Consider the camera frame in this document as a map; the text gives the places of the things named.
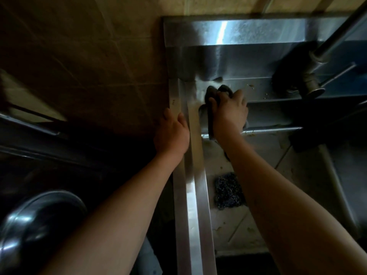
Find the black rectangular sponge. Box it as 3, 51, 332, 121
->
289, 131, 323, 154

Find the person's left hand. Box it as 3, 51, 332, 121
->
154, 108, 190, 162

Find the stainless steel double sink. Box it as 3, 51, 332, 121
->
162, 14, 367, 275

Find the black steel wool scourer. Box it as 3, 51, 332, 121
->
214, 172, 247, 211

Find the person's right hand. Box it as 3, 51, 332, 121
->
208, 89, 249, 144

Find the person's left forearm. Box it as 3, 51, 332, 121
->
40, 153, 184, 275

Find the small shiny metal bowl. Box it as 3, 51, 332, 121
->
0, 190, 89, 275

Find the curved steel faucet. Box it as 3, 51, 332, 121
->
272, 0, 367, 100

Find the person's right forearm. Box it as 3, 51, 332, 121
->
221, 134, 367, 275

